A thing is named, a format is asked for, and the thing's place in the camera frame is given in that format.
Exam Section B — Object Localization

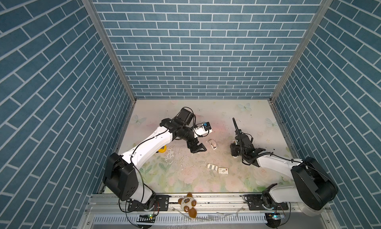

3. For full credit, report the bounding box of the white staple box sleeve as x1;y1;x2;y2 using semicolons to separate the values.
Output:
218;167;229;174

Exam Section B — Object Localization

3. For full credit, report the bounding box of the cardboard staple tray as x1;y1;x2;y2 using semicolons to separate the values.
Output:
207;163;218;171

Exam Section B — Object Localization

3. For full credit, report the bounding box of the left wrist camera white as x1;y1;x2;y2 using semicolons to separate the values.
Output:
193;122;212;137

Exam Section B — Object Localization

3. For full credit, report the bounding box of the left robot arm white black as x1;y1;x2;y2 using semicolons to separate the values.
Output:
102;107;212;208

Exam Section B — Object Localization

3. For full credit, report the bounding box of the brown white plush toy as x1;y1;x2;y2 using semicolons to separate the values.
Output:
178;192;197;218

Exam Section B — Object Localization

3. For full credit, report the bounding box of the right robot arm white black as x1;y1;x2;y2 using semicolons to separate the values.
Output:
230;129;339;211

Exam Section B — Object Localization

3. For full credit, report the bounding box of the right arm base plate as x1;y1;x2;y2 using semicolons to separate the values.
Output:
242;193;289;211

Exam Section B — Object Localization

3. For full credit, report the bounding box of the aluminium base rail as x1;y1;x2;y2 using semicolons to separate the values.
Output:
78;193;339;229

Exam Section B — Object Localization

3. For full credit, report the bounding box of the yellow tape measure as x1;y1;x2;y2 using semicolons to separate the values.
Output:
157;146;167;153

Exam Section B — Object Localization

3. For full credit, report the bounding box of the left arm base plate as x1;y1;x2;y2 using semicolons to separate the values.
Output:
127;194;170;212

